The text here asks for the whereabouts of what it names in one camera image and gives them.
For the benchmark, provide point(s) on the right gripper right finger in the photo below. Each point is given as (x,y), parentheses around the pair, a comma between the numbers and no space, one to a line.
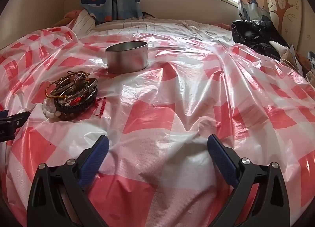
(259,195)

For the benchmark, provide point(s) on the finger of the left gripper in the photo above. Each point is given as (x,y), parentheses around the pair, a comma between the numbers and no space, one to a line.
(9,124)

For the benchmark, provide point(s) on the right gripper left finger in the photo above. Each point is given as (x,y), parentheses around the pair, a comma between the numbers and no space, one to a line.
(57,196)

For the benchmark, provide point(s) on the silver metal bangle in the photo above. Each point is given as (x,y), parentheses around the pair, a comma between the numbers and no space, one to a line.
(73,87)

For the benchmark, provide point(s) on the red white checkered plastic sheet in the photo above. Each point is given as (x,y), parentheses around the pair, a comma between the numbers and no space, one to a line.
(158,171)

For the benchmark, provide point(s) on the striped pillow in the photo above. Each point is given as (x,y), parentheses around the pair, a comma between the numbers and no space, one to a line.
(83,24)

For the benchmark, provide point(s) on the round silver metal tin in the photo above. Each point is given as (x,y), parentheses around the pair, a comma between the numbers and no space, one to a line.
(127,57)

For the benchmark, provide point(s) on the pile of clothes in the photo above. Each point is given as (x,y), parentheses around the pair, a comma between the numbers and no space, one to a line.
(291,58)

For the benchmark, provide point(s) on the striped white bed sheet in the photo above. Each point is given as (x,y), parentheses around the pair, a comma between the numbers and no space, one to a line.
(182,28)

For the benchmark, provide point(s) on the black plastic bag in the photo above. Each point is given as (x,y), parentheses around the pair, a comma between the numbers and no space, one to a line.
(257,35)

